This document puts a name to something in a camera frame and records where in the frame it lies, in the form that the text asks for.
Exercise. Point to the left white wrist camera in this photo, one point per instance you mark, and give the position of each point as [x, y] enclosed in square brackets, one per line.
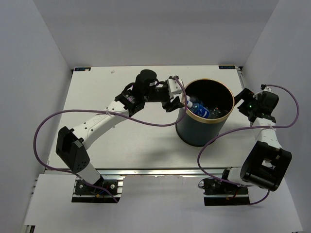
[175, 85]

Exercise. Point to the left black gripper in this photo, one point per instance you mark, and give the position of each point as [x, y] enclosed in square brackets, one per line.
[170, 107]

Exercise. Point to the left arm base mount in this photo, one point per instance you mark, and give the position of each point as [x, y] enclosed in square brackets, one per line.
[83, 193]

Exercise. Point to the right blue table sticker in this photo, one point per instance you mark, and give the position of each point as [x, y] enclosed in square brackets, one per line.
[226, 67]

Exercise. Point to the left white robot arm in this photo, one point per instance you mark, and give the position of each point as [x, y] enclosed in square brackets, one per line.
[72, 144]

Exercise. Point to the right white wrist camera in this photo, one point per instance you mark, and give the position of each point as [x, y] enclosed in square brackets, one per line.
[263, 88]

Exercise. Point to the left blue table sticker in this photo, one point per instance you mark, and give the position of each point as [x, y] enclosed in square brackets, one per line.
[82, 69]

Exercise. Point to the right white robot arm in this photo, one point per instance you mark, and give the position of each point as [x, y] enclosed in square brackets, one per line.
[267, 162]

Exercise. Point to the clear bottle white cap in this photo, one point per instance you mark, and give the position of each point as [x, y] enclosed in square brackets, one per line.
[193, 99]

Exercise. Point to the aluminium front rail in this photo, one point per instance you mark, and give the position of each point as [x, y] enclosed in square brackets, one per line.
[152, 172]

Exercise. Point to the blue table sticker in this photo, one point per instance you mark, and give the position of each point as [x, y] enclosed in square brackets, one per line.
[226, 67]
[82, 69]

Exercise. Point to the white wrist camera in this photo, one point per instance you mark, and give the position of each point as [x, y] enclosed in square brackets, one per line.
[175, 85]
[263, 88]

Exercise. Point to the dark round bin gold rim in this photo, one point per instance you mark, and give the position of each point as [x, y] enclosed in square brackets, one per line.
[197, 131]

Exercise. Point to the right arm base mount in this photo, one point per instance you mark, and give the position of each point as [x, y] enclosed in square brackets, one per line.
[220, 193]

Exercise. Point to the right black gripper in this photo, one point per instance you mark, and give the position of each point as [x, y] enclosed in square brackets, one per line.
[247, 95]

